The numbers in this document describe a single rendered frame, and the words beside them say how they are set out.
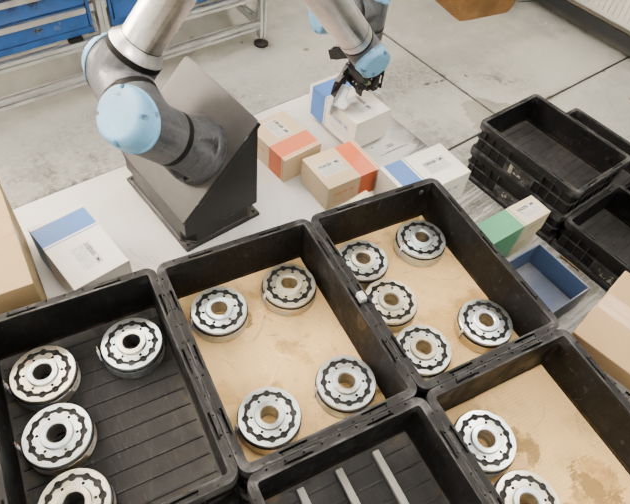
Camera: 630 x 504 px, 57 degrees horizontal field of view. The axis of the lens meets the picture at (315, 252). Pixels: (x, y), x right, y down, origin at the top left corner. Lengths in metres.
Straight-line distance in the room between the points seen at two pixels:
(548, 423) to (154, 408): 0.67
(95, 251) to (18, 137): 1.64
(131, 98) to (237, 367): 0.52
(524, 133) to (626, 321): 1.10
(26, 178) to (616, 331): 2.21
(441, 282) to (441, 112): 1.92
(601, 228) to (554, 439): 1.18
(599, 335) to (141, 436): 0.84
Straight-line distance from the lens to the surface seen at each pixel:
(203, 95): 1.33
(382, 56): 1.28
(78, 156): 2.69
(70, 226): 1.33
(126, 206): 1.46
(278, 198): 1.46
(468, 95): 3.21
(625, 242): 2.16
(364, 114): 1.56
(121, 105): 1.13
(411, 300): 1.11
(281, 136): 1.51
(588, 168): 2.18
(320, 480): 0.97
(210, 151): 1.22
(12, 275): 1.13
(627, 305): 1.29
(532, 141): 2.19
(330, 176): 1.42
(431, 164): 1.49
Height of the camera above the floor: 1.75
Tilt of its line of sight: 51 degrees down
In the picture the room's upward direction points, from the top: 8 degrees clockwise
